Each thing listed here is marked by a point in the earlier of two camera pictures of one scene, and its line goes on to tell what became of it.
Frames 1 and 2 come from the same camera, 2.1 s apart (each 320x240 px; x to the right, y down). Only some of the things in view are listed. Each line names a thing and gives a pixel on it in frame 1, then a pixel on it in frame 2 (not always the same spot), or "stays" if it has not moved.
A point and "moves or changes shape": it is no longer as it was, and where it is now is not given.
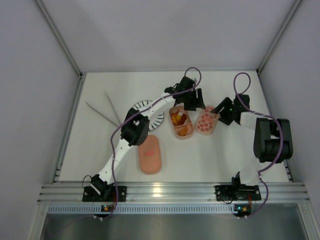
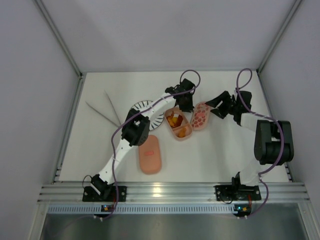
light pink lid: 205,121 moves or changes shape
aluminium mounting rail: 169,193 stays
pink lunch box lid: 150,156 stays
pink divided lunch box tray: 181,121 moves or changes shape
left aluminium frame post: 60,38 stays
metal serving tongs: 119,124 stays
